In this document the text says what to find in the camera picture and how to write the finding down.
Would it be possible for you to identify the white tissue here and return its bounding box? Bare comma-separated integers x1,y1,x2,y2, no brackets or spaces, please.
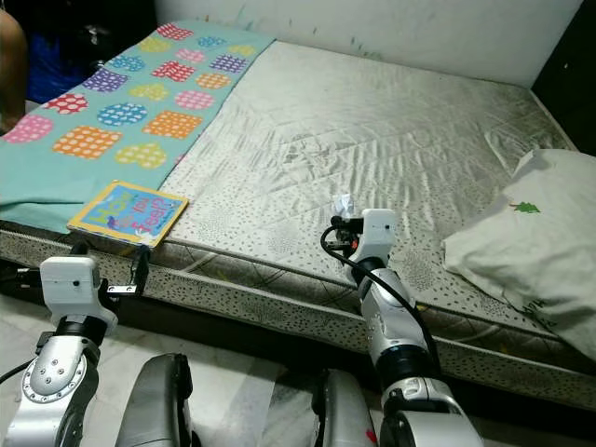
333,194,355,220

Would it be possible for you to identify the colourful children's book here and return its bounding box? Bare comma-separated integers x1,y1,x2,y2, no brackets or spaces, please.
67,180,189,248

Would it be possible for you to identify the white pillow with green tree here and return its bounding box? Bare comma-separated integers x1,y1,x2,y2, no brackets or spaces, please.
444,149,596,359

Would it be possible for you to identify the teal polka-dot patch blanket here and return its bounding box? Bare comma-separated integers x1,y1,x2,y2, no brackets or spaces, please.
0,20,276,232

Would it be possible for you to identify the white quilted mattress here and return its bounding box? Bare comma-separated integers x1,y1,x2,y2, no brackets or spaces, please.
0,39,596,411

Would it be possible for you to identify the grey left robot leg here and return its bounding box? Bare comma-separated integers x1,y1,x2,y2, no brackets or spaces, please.
126,352,196,447

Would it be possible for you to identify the grey robot leg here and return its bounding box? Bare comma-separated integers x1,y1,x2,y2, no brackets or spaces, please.
126,352,196,447
312,368,378,447

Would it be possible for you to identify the grey right robot leg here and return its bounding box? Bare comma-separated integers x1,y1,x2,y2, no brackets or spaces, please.
312,368,378,447

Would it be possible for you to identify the dark blue cloth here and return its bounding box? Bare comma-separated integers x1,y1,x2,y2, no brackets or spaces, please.
26,37,89,103

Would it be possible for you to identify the person's bare leg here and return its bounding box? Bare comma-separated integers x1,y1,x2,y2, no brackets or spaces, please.
0,7,27,131

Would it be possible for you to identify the black tufted headboard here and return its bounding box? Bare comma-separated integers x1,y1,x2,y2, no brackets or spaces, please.
531,0,596,155

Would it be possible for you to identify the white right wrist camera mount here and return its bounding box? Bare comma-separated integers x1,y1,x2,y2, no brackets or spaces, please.
359,209,400,266

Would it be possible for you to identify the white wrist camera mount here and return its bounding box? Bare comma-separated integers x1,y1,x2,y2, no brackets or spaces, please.
40,256,117,334
359,209,400,266

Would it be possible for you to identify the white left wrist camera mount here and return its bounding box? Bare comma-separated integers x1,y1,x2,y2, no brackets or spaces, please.
40,256,117,334

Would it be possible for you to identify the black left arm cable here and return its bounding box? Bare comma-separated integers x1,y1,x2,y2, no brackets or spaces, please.
0,265,47,387

